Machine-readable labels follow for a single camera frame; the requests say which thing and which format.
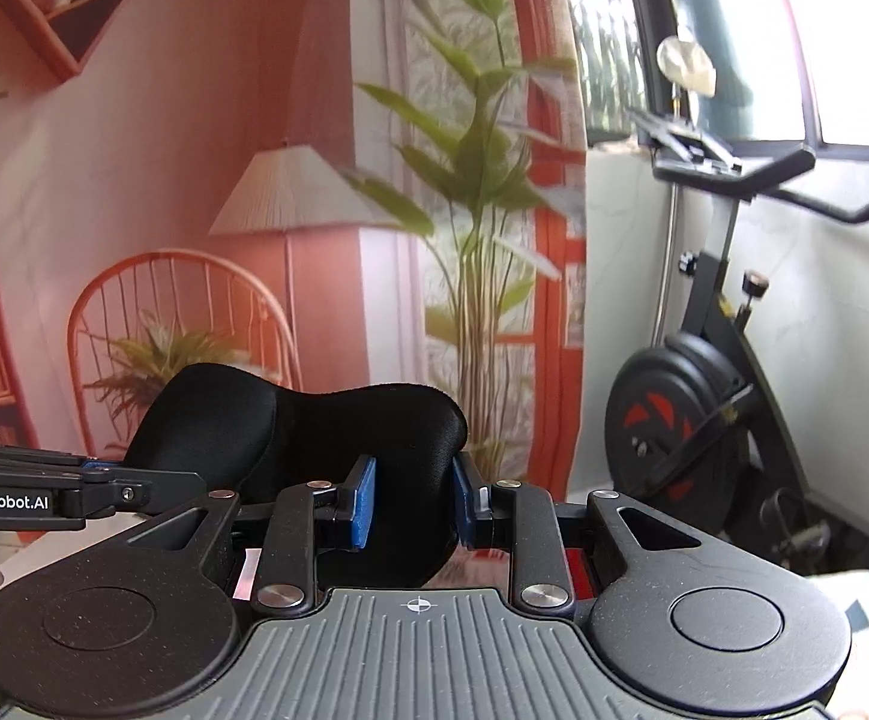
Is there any printed room scene wall poster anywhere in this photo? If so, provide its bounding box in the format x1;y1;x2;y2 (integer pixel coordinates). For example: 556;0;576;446
0;0;592;541

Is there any black exercise bike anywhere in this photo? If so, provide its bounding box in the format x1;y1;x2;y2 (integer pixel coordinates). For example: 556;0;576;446
603;109;869;578

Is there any white bag covered stand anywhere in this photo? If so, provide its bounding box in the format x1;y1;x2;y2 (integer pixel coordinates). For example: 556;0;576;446
657;37;718;121

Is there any dark framed window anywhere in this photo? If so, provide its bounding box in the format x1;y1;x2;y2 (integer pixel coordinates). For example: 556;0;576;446
561;0;869;166

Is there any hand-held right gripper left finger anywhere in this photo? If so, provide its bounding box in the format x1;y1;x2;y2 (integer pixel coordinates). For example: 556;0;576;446
125;454;377;616

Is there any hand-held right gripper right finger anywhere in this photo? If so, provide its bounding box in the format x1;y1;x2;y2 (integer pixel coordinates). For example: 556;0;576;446
451;454;706;620

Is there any red strawberry print cardboard box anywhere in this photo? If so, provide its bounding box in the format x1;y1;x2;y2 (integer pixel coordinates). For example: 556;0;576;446
434;546;595;602

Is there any black foam cushion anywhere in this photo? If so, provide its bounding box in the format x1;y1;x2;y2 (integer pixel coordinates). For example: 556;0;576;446
123;364;470;590

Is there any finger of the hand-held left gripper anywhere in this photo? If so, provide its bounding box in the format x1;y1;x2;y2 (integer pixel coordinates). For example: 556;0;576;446
67;467;208;520
0;437;116;477

